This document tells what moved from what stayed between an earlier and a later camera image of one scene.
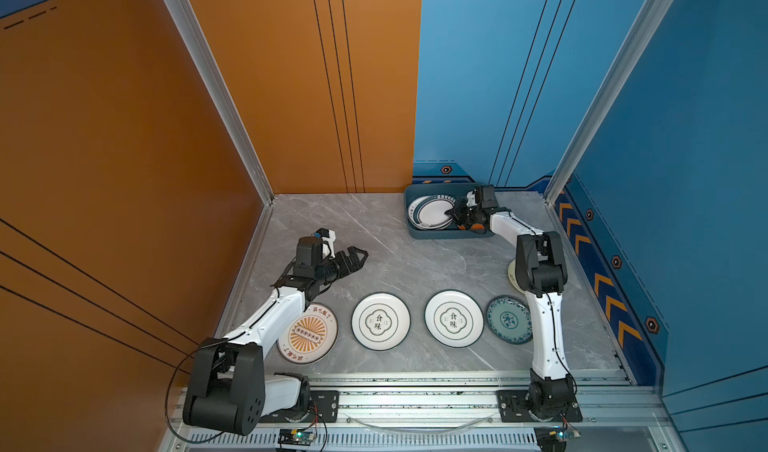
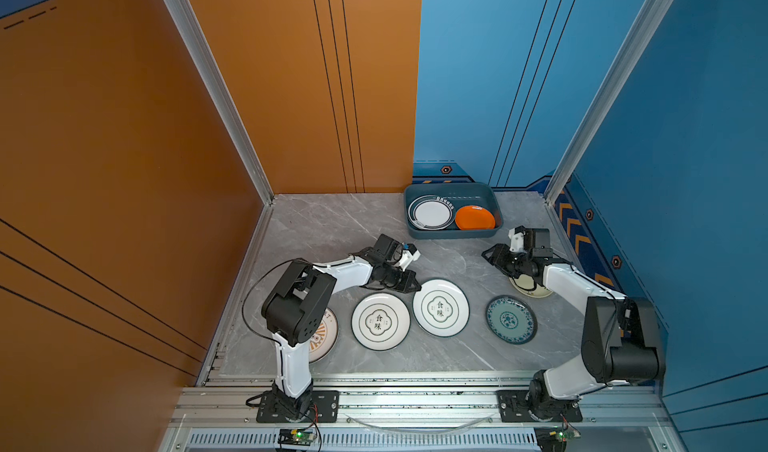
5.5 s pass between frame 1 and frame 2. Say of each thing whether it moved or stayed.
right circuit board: stayed
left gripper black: moved
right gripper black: moved
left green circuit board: stayed
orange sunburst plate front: stayed
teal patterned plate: stayed
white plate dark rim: stayed
